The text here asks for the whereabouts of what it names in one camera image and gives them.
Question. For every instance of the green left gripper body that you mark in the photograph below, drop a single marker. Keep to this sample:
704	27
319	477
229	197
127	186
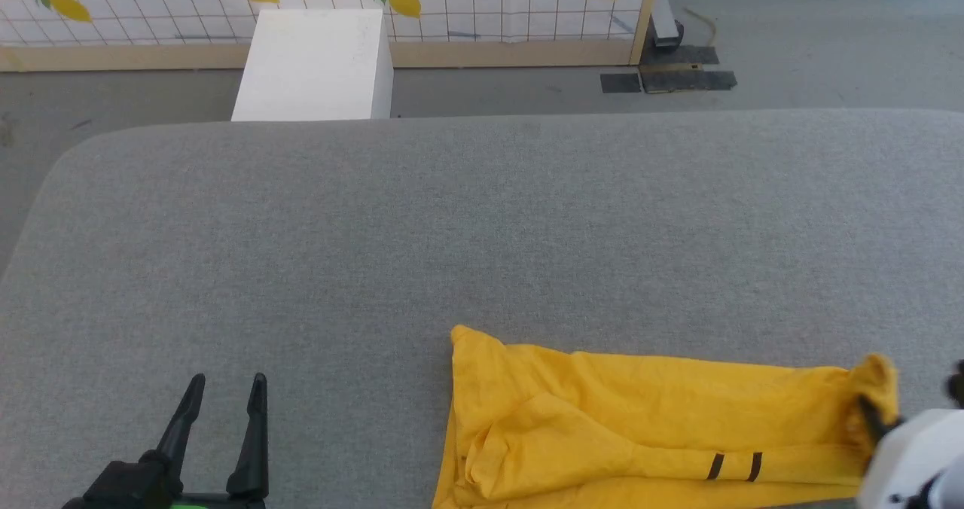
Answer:
218	503

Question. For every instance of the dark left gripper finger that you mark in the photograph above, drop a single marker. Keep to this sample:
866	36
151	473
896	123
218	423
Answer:
184	426
252	449

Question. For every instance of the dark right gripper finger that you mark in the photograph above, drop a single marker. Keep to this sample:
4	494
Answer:
877	417

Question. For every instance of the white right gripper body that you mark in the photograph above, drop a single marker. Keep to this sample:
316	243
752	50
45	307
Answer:
911	456

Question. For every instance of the yellow shirt with white patches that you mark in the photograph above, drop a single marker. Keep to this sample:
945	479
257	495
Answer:
640	419

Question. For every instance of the white rectangular box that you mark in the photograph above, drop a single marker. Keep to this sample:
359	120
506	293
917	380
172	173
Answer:
316	65

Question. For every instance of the long black floor mat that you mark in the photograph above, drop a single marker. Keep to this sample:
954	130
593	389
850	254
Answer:
689	81

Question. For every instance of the black floor mat under foot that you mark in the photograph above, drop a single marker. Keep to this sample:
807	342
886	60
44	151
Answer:
693	55

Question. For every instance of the small black floor mat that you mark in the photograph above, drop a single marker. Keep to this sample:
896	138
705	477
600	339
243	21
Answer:
620	83

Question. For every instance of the metal partition foot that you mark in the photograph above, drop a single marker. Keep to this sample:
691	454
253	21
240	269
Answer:
665	19

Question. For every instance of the lemon print grid partition screen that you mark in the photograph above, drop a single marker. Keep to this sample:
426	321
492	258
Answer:
482	4

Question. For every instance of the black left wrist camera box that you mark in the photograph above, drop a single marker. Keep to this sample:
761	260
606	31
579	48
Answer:
128	486

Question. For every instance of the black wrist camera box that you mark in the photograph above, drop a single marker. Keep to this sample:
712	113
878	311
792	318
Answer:
128	486
958	385

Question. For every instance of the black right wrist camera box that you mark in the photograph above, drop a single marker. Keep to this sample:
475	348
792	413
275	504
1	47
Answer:
958	385

